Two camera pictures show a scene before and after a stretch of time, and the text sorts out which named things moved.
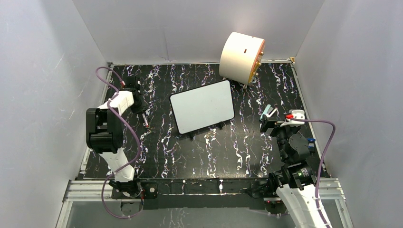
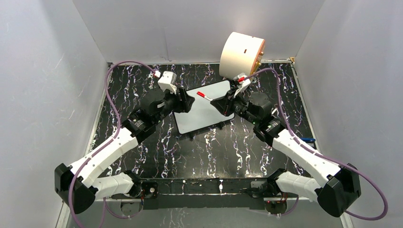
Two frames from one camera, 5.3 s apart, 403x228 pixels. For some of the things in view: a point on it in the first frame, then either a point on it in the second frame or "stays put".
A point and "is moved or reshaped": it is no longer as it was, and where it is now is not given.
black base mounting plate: x=197 y=194 stays put
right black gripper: x=266 y=123 -> x=224 y=104
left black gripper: x=142 y=109 -> x=183 y=101
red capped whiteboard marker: x=145 y=120 is moved or reshaped
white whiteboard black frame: x=199 y=108 stays put
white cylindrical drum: x=241 y=57 stays put
